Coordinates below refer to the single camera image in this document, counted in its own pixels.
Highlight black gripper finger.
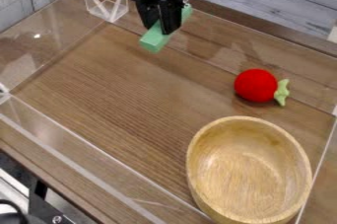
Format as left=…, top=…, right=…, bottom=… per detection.
left=136, top=0, right=160, bottom=29
left=158, top=0, right=181, bottom=35

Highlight green rectangular block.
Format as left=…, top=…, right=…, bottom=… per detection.
left=140, top=4, right=193, bottom=53

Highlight light wooden bowl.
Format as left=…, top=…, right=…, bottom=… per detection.
left=185, top=115, right=312, bottom=224

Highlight red plush tomato toy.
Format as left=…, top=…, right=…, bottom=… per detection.
left=234, top=68, right=289, bottom=107

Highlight clear acrylic tray walls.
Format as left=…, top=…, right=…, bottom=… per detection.
left=0, top=0, right=337, bottom=224

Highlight clear acrylic corner bracket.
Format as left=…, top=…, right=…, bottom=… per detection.
left=84, top=0, right=129, bottom=24

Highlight black table leg bracket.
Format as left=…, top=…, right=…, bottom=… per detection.
left=28, top=180, right=76, bottom=224

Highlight black cable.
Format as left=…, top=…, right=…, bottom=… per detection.
left=0, top=198, right=30, bottom=224

